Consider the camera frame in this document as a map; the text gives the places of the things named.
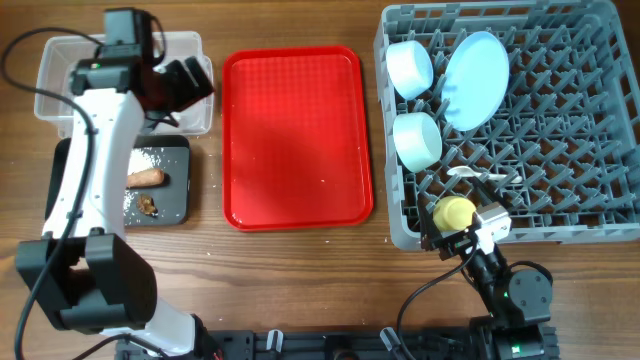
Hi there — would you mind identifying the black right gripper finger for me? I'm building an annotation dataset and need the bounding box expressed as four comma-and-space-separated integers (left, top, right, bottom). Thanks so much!
469, 177, 503, 206
418, 205, 440, 240

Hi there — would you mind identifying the yellow plastic cup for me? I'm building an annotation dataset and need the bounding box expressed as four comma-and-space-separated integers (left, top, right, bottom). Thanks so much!
433, 196, 476, 232

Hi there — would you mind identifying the white plastic spoon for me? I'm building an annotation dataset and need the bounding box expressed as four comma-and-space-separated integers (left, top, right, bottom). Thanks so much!
446, 166, 523, 184

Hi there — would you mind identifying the green bowl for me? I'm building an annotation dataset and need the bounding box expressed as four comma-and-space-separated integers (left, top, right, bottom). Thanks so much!
392, 112, 442, 173

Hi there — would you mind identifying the light blue plate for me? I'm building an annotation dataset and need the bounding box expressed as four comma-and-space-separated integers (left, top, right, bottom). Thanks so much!
441, 31, 510, 131

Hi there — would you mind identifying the brown food scrap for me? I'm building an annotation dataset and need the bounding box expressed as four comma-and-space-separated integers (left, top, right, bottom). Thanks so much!
136, 194, 158, 217

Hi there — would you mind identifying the light blue bowl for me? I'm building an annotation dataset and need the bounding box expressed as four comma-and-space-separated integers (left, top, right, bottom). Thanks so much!
386, 40, 434, 100

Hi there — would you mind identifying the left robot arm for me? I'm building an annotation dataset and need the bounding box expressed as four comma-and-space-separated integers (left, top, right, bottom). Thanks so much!
16, 8, 223, 359

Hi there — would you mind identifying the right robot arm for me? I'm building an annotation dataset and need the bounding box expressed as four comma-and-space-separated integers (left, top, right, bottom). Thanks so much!
380, 179, 555, 359

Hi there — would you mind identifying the grey dishwasher rack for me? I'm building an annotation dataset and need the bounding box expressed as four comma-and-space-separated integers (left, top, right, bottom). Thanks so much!
373, 1, 639, 251

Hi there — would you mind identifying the black plastic tray bin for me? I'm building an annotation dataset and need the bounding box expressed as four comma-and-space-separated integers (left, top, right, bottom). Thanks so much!
44, 134, 192, 228

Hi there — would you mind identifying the clear plastic bin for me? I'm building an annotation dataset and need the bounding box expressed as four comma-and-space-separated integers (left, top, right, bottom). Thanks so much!
34, 31, 215, 138

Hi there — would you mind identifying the red serving tray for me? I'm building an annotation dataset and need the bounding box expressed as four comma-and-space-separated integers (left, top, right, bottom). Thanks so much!
221, 45, 374, 232

